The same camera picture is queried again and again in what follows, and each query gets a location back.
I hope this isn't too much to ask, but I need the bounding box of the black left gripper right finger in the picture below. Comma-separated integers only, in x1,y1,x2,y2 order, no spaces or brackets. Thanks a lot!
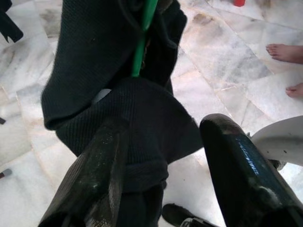
200,113,303,227

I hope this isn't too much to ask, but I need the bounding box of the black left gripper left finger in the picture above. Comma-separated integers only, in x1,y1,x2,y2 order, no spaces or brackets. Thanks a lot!
39,117,130,227

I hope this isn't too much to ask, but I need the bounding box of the black ribbed knit garment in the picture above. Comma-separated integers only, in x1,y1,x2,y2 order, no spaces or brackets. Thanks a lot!
39,0,204,227

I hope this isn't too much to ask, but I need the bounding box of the green plastic hanger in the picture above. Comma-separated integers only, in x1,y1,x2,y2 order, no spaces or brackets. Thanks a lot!
131,0,158,79

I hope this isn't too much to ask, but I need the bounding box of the black cloth garment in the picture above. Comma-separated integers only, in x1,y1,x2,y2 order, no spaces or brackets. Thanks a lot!
0,0,24,43

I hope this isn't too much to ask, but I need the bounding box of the black robot foot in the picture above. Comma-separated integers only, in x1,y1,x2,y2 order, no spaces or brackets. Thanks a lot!
162,203,214,227

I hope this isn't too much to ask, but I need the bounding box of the bare human foot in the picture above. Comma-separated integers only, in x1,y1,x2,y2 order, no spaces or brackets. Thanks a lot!
285,82,303,99
265,43,303,64

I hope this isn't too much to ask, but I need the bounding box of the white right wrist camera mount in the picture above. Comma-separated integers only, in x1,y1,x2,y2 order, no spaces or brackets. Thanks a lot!
250,115,303,171

